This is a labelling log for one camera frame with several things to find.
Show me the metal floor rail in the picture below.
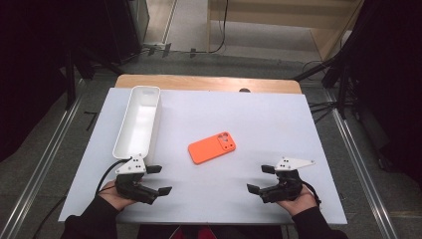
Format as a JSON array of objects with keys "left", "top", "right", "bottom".
[
  {"left": 323, "top": 89, "right": 400, "bottom": 239},
  {"left": 0, "top": 79, "right": 86, "bottom": 239}
]

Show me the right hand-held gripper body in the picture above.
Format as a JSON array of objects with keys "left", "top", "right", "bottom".
[{"left": 259, "top": 156, "right": 317, "bottom": 204}]

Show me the orange phone case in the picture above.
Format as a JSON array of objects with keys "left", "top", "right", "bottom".
[{"left": 187, "top": 130, "right": 237, "bottom": 165}]

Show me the hand-held gripper cable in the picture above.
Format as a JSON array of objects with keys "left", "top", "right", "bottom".
[
  {"left": 300, "top": 180, "right": 322, "bottom": 207},
  {"left": 95, "top": 157, "right": 133, "bottom": 197}
]

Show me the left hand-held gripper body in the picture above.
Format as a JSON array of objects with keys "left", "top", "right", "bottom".
[{"left": 113, "top": 153, "right": 160, "bottom": 205}]

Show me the black metal stand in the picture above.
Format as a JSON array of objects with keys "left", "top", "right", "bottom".
[
  {"left": 64, "top": 49, "right": 78, "bottom": 112},
  {"left": 292, "top": 49, "right": 354, "bottom": 121}
]

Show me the hanging black cable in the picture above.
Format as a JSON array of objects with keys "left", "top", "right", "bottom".
[{"left": 208, "top": 0, "right": 230, "bottom": 55}]

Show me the person's left hand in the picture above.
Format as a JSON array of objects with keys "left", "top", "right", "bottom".
[{"left": 98, "top": 178, "right": 147, "bottom": 212}]

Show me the right hand-held gripper cable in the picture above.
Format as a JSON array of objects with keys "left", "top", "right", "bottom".
[{"left": 300, "top": 180, "right": 322, "bottom": 207}]

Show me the dark cabinet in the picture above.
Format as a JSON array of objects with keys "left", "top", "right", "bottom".
[{"left": 105, "top": 0, "right": 151, "bottom": 65}]

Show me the long white plastic container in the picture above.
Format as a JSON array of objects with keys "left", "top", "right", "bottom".
[{"left": 111, "top": 85, "right": 163, "bottom": 166}]

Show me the left hand-held gripper cable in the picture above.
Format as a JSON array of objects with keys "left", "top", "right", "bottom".
[{"left": 95, "top": 157, "right": 133, "bottom": 197}]

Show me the dark curtain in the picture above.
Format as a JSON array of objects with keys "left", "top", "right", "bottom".
[
  {"left": 0, "top": 0, "right": 115, "bottom": 163},
  {"left": 341, "top": 0, "right": 422, "bottom": 191}
]

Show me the wooden table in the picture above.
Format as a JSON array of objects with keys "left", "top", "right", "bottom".
[{"left": 113, "top": 74, "right": 303, "bottom": 95}]

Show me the person's right hand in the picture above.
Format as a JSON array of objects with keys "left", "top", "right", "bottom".
[{"left": 277, "top": 184, "right": 318, "bottom": 217}]

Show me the light wooden shelf unit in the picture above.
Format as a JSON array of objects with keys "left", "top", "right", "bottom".
[{"left": 206, "top": 0, "right": 366, "bottom": 63}]

